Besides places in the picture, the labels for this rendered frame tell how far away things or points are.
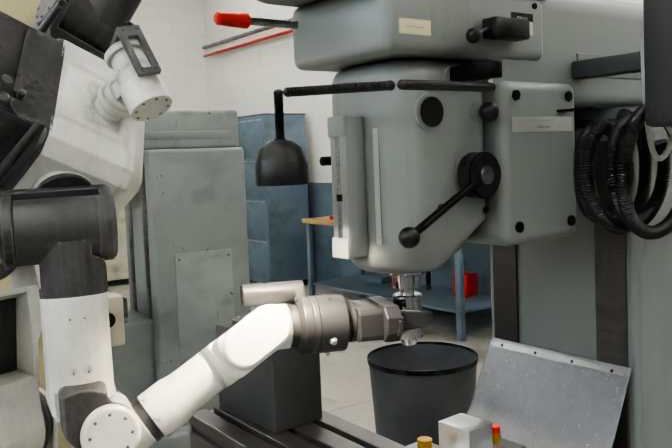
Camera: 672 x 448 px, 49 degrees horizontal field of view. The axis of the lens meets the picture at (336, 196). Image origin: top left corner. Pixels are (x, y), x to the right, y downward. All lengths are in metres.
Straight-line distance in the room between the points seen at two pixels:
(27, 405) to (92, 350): 0.46
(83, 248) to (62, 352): 0.14
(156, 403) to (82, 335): 0.14
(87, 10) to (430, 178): 0.65
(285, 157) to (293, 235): 7.62
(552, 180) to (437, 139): 0.24
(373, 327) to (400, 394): 1.97
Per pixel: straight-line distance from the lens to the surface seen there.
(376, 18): 1.04
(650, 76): 1.15
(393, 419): 3.18
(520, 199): 1.20
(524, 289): 1.53
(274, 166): 0.98
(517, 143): 1.19
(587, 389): 1.45
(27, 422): 1.51
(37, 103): 1.16
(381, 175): 1.09
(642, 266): 1.39
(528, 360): 1.53
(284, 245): 8.54
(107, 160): 1.16
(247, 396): 1.62
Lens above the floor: 1.49
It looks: 3 degrees down
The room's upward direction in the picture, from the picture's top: 2 degrees counter-clockwise
